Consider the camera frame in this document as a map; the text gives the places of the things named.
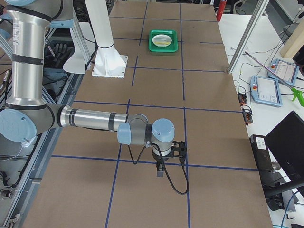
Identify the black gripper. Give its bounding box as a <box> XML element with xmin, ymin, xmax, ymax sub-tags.
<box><xmin>152</xmin><ymin>152</ymin><xmax>174</xmax><ymax>177</ymax></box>

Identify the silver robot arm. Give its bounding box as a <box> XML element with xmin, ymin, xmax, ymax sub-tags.
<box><xmin>0</xmin><ymin>0</ymin><xmax>176</xmax><ymax>177</ymax></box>

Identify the black mini computer box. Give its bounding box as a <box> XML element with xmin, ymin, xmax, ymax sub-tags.
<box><xmin>249</xmin><ymin>134</ymin><xmax>281</xmax><ymax>172</ymax></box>

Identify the black monitor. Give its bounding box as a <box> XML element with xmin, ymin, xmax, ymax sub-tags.
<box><xmin>264</xmin><ymin>111</ymin><xmax>304</xmax><ymax>198</ymax></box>

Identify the green plastic tray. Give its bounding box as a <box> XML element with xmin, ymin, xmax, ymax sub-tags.
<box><xmin>148</xmin><ymin>29</ymin><xmax>179</xmax><ymax>53</ymax></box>

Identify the white round plate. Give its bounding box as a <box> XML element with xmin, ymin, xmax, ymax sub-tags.
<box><xmin>152</xmin><ymin>34</ymin><xmax>172</xmax><ymax>48</ymax></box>

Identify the near blue teach pendant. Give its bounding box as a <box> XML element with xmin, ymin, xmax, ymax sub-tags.
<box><xmin>250</xmin><ymin>76</ymin><xmax>283</xmax><ymax>107</ymax></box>

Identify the blue teach pendant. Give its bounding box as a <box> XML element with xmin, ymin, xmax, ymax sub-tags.
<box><xmin>270</xmin><ymin>58</ymin><xmax>299</xmax><ymax>86</ymax></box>
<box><xmin>250</xmin><ymin>76</ymin><xmax>283</xmax><ymax>107</ymax></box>

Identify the metal reacher grabber tool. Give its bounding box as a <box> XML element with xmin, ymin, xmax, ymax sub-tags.
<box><xmin>244</xmin><ymin>51</ymin><xmax>304</xmax><ymax>107</ymax></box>

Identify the far blue teach pendant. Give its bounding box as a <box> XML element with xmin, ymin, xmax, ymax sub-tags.
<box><xmin>270</xmin><ymin>58</ymin><xmax>299</xmax><ymax>86</ymax></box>

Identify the red cylinder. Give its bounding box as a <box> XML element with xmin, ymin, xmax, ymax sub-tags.
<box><xmin>216</xmin><ymin>0</ymin><xmax>227</xmax><ymax>22</ymax></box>

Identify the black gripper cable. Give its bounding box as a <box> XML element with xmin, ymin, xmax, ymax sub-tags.
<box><xmin>127</xmin><ymin>143</ymin><xmax>190</xmax><ymax>195</ymax></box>

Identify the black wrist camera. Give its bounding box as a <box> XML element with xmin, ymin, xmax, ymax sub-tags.
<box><xmin>171</xmin><ymin>141</ymin><xmax>187</xmax><ymax>164</ymax></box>

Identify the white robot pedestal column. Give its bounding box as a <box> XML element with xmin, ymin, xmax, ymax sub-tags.
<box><xmin>85</xmin><ymin>0</ymin><xmax>128</xmax><ymax>78</ymax></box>

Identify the aluminium frame post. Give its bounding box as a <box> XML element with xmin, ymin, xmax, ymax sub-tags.
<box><xmin>228</xmin><ymin>0</ymin><xmax>270</xmax><ymax>74</ymax></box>

